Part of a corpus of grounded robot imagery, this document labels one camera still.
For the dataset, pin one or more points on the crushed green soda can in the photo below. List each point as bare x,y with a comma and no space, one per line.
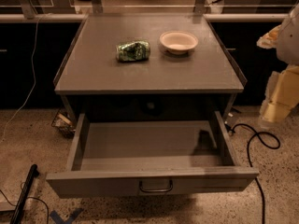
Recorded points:
133,51

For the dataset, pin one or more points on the dark metal drawer handle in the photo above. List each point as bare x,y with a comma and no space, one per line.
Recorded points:
151,186

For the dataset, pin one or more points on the grey top drawer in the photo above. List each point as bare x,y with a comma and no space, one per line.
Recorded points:
111,158

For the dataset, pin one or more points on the black pole on floor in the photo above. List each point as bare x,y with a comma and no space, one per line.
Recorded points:
33,172

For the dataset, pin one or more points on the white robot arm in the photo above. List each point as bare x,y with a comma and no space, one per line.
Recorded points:
288,42

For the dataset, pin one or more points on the wire basket on floor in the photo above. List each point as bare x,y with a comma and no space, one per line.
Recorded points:
63,124

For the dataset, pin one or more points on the grey metal cabinet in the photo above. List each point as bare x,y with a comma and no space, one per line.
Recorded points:
92,68

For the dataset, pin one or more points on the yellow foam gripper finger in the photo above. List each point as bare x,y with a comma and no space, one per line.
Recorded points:
281,95
269,40

